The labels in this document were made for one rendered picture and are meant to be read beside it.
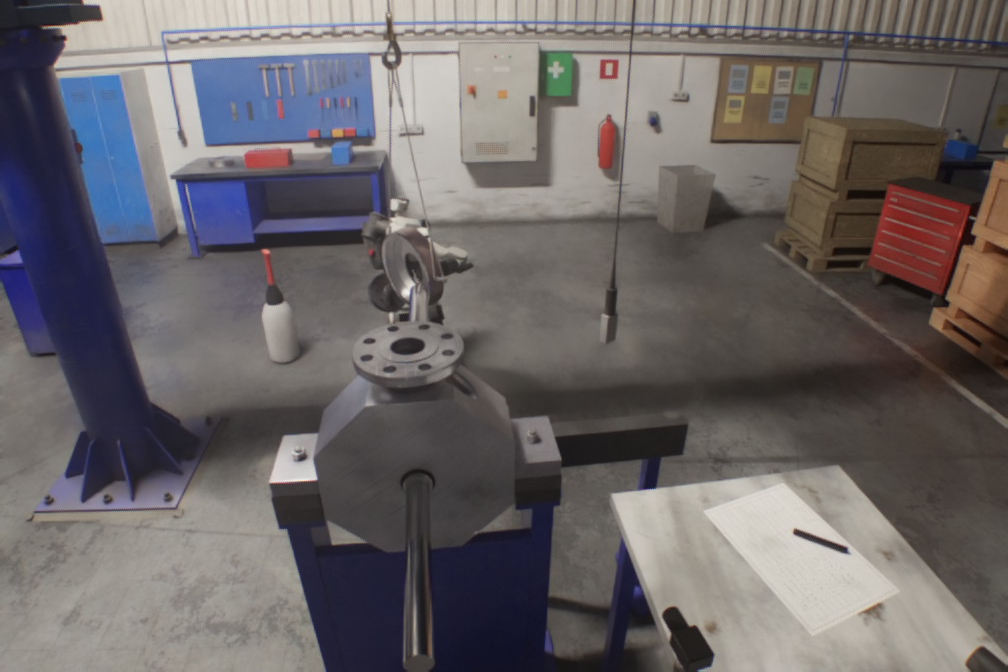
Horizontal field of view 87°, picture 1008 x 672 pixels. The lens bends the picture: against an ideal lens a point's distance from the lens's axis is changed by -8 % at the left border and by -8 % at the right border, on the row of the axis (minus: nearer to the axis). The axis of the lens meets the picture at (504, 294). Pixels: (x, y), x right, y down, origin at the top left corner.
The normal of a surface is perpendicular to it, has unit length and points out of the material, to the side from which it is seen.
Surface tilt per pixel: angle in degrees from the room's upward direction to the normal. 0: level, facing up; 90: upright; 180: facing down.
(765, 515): 0
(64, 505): 0
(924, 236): 90
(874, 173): 90
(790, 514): 0
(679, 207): 93
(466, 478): 90
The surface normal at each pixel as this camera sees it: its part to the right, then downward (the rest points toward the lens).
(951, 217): -0.90, 0.18
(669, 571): 0.00, -0.90
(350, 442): 0.13, 0.43
